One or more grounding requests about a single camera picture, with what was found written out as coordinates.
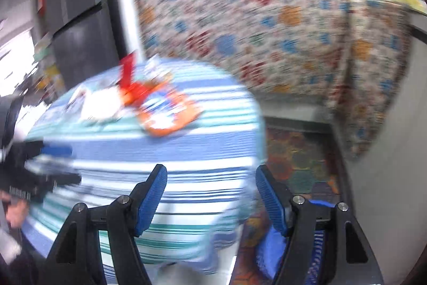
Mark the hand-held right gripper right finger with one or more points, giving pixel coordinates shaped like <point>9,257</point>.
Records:
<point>272,201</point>

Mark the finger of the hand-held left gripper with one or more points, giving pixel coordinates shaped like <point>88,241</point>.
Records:
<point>55,151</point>
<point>56,180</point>

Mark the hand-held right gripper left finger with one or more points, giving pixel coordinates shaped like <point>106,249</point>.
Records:
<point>151,201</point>

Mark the red plastic wrapper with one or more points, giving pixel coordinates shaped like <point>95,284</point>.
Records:
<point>128,78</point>

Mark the person's left hand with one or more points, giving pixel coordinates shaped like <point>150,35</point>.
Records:
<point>16,213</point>

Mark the blue plastic basket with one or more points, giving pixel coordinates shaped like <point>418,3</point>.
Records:
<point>267,255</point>

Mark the colourful hexagon floor mat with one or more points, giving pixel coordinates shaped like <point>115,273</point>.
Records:
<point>300,154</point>

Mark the blue white striped tablecloth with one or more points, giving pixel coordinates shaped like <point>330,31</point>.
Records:
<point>186,158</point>

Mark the orange blue snack packet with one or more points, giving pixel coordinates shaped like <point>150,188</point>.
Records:
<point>166,111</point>

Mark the white printed wrapper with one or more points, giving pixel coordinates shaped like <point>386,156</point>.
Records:
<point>156,71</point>

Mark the grey refrigerator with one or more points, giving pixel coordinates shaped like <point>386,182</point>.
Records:
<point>76,14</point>

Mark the printed patterned blanket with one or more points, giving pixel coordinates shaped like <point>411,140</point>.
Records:
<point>253,31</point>

